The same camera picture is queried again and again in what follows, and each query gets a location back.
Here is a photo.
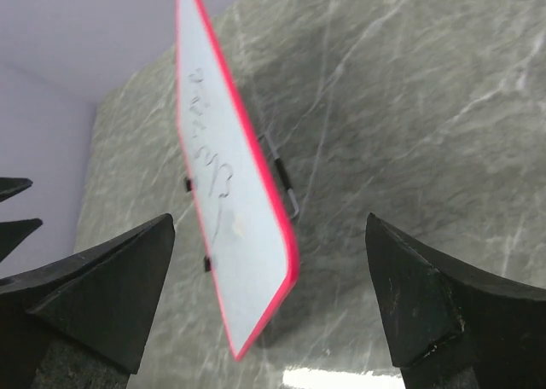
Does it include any wire whiteboard stand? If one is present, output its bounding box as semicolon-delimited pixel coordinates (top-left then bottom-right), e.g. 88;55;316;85
184;131;300;273

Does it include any red-framed whiteboard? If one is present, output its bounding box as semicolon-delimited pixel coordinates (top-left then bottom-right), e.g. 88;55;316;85
176;0;299;359

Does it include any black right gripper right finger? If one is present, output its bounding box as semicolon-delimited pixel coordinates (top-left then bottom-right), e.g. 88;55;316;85
365;214;545;388

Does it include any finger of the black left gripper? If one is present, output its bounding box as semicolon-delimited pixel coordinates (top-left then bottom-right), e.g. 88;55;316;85
0;218;43;261
0;177;32;201

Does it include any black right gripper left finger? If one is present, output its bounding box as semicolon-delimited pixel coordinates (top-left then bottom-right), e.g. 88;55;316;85
1;213;174;388

